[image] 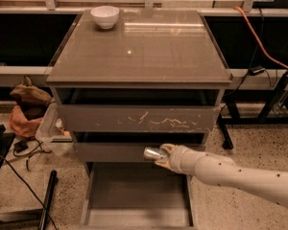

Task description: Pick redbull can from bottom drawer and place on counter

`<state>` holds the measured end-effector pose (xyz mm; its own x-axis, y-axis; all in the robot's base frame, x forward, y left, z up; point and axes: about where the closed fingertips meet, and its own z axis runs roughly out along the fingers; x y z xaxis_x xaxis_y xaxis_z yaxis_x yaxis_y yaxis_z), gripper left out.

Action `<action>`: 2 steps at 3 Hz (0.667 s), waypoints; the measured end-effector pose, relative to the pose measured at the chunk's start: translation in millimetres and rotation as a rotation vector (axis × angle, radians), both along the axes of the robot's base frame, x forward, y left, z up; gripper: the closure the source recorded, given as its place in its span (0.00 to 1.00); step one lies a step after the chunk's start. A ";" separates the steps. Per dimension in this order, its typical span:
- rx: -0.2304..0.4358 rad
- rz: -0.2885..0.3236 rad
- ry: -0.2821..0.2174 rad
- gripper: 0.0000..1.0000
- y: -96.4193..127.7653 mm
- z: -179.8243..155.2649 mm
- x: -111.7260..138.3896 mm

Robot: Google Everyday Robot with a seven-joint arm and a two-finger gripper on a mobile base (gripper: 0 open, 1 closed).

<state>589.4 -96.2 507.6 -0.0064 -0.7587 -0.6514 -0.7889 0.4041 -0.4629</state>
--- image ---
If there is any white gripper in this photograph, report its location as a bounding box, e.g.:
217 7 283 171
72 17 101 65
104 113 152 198
155 144 199 174

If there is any silver blue redbull can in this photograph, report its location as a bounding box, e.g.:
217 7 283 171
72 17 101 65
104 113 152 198
143 147 167 161

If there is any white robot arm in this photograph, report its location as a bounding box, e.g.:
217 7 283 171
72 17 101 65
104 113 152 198
156 144 288 208

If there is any grey open bottom drawer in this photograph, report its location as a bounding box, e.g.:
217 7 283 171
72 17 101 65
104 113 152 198
81 163 197 230

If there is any grey top drawer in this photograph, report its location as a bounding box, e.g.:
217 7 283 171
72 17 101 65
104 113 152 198
55 89 223 134

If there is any grey middle drawer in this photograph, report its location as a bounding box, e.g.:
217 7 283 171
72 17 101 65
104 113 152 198
71 131 207 164

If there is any grey drawer cabinet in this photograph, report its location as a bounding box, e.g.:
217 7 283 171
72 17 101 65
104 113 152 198
45 9 232 177

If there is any clear plastic bin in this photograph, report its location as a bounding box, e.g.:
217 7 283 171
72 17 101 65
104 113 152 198
36 103 73 156

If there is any black power adapter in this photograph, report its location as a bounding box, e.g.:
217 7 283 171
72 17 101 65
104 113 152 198
249 66 265 76

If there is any black metal stand leg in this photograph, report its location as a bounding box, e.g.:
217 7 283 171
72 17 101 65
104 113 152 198
37 171 58 230

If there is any black small floor device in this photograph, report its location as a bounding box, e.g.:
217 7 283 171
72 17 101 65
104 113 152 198
13 140 28 152

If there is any white ceramic bowl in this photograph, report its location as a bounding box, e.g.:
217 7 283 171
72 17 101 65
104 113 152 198
90 6 119 29

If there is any orange cloth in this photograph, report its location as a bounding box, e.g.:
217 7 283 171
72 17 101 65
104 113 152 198
9 105 42 138

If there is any brown cloth bag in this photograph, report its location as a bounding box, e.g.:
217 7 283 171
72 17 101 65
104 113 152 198
10 76 52 106

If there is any black table frame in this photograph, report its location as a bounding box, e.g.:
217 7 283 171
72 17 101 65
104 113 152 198
217 70 288 150

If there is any orange cable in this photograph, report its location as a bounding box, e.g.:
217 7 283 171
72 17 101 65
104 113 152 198
232 5 288 70

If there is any black floor cable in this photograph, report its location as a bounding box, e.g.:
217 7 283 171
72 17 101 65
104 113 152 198
0 151 59 230

